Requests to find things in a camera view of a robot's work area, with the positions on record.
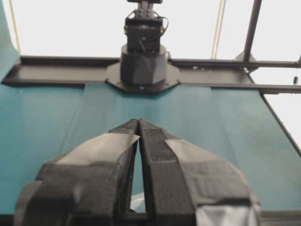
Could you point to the black aluminium frame rail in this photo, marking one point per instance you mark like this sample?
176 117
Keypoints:
77 71

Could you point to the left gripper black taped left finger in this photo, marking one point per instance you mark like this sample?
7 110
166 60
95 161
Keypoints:
90 185

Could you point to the black frame upright post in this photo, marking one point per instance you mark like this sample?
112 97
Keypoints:
251 29

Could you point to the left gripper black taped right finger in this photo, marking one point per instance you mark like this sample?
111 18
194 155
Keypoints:
185 185

